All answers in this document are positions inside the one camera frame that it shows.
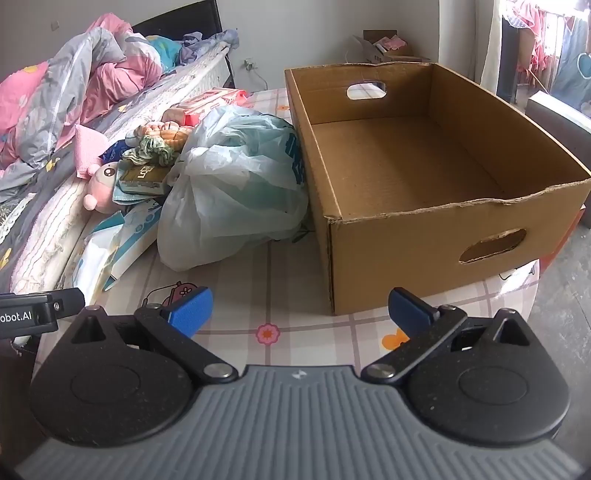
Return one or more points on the green scrunchie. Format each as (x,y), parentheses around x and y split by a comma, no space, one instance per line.
(151,151)

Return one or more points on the checkered floral tablecloth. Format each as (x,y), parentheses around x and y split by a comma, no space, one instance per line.
(270,307)

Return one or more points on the orange striped knit socks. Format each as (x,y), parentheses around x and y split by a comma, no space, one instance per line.
(172,129)

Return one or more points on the gold green book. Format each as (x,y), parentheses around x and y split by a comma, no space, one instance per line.
(142,179)

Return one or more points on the black bed headboard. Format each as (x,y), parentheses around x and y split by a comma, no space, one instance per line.
(201,16)

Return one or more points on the blue white glove pack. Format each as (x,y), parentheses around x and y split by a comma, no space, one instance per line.
(139,232)

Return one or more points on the red wet wipes pack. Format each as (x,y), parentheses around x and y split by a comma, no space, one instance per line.
(192,111)

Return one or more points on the pink plush toy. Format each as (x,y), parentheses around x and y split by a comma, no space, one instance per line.
(99,189)

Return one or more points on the white cotton swab pack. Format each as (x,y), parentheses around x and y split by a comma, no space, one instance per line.
(95,262)

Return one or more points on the dark blue snack pack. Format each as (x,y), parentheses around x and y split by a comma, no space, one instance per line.
(114,152)

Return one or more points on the white plastic bag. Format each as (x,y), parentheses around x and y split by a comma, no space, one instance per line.
(238,181)

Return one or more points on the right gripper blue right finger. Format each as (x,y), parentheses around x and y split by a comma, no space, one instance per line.
(428,329)

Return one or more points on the pink grey quilt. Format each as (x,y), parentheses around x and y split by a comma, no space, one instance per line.
(41,104)

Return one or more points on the brown cardboard box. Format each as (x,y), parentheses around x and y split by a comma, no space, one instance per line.
(422,179)

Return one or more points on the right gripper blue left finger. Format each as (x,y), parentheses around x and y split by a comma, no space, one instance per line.
(166,331)

